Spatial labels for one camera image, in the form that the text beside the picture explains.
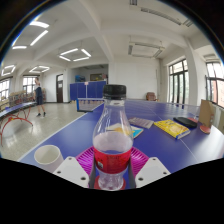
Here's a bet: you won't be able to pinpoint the ceiling lights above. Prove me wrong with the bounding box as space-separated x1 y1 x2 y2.
0 20 93 78

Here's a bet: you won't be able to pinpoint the grey striped notebook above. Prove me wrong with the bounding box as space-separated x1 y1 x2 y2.
128 116 155 130

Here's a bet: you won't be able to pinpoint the blue folded tables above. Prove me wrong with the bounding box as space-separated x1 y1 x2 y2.
69 80 107 101

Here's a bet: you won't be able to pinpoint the blue and yellow book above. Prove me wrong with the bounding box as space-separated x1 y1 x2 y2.
105 123 145 139

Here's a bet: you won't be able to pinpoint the shelf unit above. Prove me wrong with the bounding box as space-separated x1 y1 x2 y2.
8 90 29 108

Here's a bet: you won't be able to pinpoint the dark brown door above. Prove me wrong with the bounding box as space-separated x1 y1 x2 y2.
55 73 64 103

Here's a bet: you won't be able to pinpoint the clear red-labelled drink bottle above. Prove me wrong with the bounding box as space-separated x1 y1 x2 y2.
92 84 134 192

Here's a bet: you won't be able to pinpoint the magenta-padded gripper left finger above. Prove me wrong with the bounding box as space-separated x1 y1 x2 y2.
53 146 98 190

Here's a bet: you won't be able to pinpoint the person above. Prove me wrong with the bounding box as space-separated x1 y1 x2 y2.
33 77 47 118

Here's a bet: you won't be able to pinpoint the ceiling air conditioner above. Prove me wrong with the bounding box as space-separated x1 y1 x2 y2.
127 40 165 60

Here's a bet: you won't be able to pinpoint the white cup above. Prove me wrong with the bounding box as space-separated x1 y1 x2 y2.
33 144 64 174

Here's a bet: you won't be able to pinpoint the brown armchair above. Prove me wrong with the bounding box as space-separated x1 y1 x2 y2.
145 91 158 102

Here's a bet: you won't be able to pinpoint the black pouch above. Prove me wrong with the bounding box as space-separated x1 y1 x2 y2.
173 116 198 129

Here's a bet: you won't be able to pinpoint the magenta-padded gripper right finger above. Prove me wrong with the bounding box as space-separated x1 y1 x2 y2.
127 146 172 190

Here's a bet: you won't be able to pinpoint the blue red-legged tennis table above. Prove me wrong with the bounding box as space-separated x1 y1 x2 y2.
0 101 37 148

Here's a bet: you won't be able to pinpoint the brown paper bag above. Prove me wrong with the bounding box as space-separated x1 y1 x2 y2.
198 99 216 129

